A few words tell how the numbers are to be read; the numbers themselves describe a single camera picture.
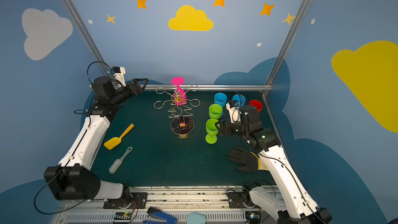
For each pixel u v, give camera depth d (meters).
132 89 0.65
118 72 0.66
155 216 0.69
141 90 0.66
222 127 0.63
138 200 0.74
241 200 0.74
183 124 1.00
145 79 0.71
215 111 0.96
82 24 0.82
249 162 0.85
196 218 0.70
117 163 0.85
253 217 0.73
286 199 0.40
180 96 0.79
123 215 0.73
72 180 0.40
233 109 0.62
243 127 0.53
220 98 0.99
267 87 1.17
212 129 0.84
